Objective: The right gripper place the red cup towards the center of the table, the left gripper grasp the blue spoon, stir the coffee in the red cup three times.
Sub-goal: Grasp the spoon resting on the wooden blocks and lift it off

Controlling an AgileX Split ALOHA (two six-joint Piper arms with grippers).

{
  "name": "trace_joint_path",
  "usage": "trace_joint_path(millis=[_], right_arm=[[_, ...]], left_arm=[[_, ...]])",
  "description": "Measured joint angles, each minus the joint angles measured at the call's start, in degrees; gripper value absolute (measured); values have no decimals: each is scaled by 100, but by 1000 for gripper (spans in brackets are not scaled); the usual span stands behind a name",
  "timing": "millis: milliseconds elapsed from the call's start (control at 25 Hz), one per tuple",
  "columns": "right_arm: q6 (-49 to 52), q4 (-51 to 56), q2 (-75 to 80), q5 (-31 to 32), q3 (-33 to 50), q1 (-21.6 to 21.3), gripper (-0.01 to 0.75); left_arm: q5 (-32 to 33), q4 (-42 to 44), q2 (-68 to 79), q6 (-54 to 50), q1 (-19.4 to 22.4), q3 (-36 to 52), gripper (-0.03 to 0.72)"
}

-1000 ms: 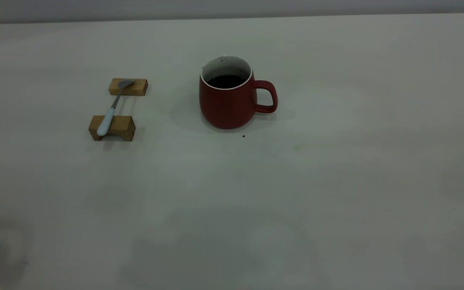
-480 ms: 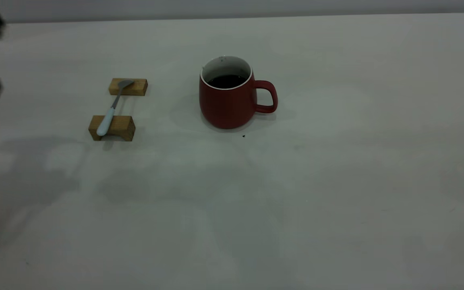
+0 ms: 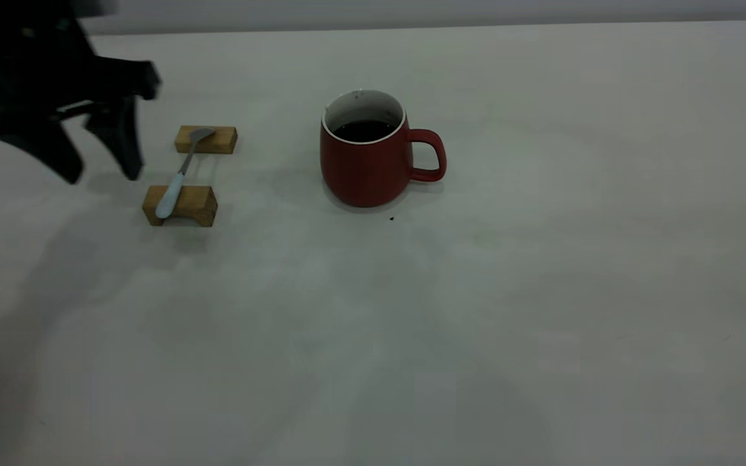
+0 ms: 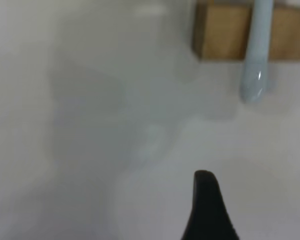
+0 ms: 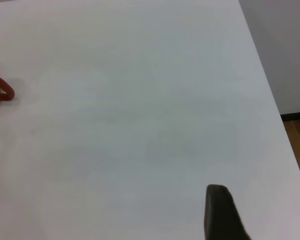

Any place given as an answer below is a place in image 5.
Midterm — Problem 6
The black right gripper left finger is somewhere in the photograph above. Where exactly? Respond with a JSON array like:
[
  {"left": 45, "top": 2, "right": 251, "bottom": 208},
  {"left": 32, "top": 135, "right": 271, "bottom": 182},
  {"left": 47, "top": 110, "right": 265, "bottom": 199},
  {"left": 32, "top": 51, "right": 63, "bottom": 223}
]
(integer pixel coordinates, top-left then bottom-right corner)
[{"left": 203, "top": 184, "right": 252, "bottom": 240}]

